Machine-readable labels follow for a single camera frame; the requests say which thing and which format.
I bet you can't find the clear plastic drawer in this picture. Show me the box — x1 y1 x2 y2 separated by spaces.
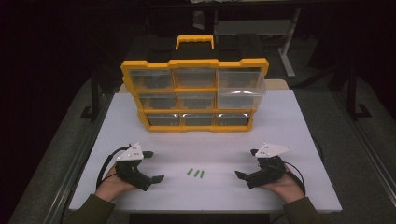
217 69 268 110

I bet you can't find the black metal stand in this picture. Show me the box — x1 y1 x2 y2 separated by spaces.
345 63 374 121
79 66 104 121

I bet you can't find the white desk frame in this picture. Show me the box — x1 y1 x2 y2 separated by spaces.
214 7 302 79

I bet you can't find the yellow organizer box with handle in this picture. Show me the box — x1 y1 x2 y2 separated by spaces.
120 34 270 133

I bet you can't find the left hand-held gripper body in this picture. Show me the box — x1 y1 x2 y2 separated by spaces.
114 142 154 192

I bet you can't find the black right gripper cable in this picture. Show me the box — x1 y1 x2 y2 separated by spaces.
283 161 307 194

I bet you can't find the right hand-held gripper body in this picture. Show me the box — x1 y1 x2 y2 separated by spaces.
245 143 293 189

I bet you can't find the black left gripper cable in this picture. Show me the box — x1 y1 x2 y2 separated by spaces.
95 144 132 189

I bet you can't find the person's left hand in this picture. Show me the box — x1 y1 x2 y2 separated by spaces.
93 163 138 203

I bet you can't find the person's right hand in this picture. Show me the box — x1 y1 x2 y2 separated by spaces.
260 164 306 204

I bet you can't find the aluminium frame rail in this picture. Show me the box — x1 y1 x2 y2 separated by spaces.
43 92 114 224
335 91 396 200

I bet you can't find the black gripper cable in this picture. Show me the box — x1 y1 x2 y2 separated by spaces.
95 144 132 189
283 161 307 194

